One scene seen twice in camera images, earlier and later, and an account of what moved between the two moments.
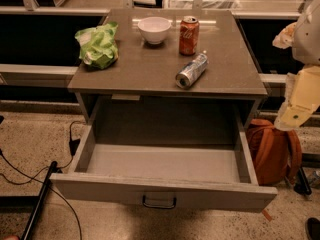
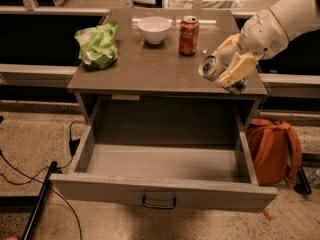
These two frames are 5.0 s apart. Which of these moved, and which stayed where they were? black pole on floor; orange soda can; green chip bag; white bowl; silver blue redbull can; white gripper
Moved: white gripper; silver blue redbull can
Stayed: green chip bag; orange soda can; black pole on floor; white bowl
